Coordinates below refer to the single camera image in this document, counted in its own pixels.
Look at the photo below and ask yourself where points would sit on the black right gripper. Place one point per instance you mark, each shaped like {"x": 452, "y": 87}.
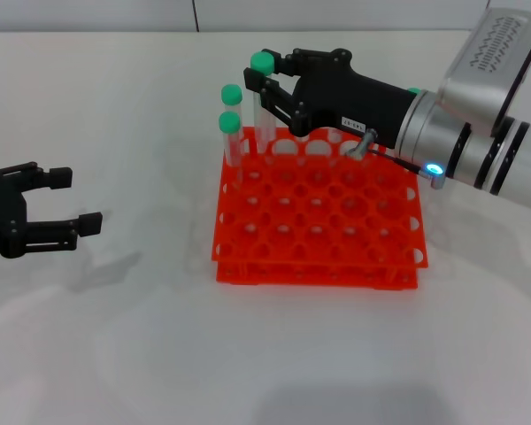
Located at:
{"x": 336, "y": 97}

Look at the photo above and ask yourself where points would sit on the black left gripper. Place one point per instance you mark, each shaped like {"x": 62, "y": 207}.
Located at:
{"x": 0, "y": 212}

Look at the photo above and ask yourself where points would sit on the orange test tube rack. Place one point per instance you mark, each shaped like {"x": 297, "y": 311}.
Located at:
{"x": 318, "y": 248}

